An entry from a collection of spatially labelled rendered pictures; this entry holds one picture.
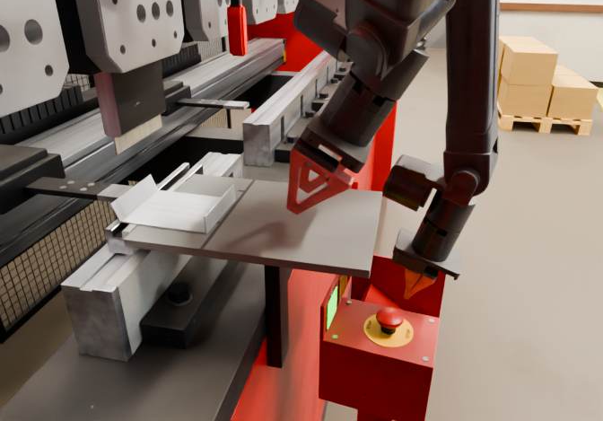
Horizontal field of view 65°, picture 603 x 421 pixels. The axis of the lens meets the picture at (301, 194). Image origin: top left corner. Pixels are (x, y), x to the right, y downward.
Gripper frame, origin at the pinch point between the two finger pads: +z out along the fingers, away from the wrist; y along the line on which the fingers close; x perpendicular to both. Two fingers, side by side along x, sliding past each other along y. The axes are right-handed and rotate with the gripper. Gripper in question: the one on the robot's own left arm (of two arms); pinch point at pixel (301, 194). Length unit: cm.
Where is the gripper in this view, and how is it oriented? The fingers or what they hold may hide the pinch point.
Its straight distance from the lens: 52.3
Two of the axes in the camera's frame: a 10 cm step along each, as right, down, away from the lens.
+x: 8.4, 5.3, 0.3
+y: -2.3, 4.2, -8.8
